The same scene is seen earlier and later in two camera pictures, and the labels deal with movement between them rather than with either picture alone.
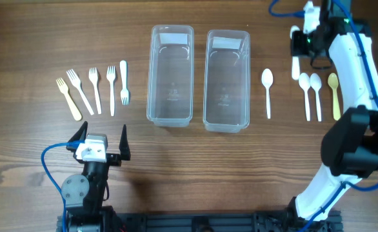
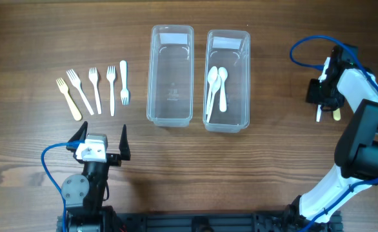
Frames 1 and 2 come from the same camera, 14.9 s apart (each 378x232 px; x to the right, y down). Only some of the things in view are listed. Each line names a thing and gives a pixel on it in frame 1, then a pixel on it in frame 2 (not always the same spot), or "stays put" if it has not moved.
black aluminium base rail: x=129 y=222 stays put
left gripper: x=115 y=159 stays put
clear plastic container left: x=171 y=75 stays put
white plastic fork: x=93 y=75 stays put
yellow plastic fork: x=64 y=89 stays put
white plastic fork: x=124 y=93 stays put
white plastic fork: x=111 y=73 stays put
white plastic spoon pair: x=304 y=81 -> x=215 y=87
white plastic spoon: x=267 y=78 -> x=211 y=76
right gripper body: x=304 y=44 -> x=322 y=93
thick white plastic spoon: x=295 y=59 -> x=222 y=74
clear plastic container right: x=226 y=81 stays put
